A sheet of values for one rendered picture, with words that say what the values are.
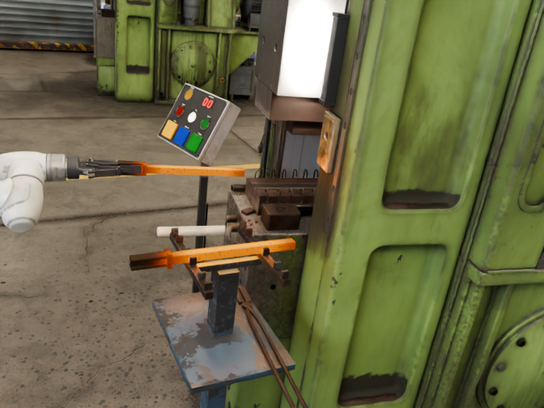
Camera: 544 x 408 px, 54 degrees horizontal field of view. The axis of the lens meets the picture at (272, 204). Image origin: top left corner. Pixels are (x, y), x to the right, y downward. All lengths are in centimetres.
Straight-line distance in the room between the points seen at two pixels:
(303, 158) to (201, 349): 98
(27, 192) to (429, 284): 131
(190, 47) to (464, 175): 534
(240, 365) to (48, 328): 157
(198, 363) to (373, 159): 73
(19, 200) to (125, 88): 519
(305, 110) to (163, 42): 498
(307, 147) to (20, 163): 106
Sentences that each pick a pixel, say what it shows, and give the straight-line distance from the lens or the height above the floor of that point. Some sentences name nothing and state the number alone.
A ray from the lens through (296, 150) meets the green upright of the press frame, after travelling 219.
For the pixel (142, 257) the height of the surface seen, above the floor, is 104.
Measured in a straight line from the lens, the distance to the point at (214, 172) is 191.
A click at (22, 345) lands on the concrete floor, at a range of 284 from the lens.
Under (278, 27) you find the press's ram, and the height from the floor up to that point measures 157.
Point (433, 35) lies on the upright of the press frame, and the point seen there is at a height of 162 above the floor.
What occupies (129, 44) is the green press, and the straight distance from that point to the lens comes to 680.
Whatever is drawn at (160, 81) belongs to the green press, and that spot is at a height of 28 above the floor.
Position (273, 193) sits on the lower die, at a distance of 195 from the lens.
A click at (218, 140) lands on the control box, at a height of 103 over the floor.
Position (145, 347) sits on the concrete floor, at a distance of 275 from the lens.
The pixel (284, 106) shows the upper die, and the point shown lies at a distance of 183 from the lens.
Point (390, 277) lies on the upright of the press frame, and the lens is 184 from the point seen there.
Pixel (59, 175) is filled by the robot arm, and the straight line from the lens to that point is 186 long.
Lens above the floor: 175
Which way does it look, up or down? 24 degrees down
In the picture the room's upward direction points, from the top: 7 degrees clockwise
